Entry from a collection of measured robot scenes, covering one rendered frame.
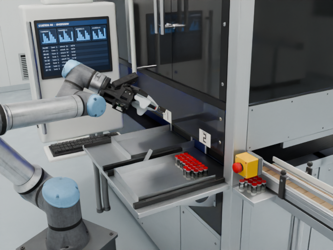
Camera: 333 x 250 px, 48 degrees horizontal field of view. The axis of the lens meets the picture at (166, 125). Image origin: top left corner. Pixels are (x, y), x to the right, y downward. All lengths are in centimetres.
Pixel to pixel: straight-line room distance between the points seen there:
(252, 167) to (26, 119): 80
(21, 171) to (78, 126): 96
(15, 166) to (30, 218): 179
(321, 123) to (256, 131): 37
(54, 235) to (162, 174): 51
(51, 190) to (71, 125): 98
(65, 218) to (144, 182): 39
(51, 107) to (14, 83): 562
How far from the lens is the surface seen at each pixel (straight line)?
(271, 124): 154
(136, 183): 154
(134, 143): 192
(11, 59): 672
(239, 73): 136
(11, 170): 132
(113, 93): 137
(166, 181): 155
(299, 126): 166
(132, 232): 275
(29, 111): 115
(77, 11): 212
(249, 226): 171
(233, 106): 140
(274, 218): 180
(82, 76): 138
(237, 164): 140
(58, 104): 120
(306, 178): 149
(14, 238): 292
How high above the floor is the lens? 164
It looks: 21 degrees down
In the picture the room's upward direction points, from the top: 1 degrees counter-clockwise
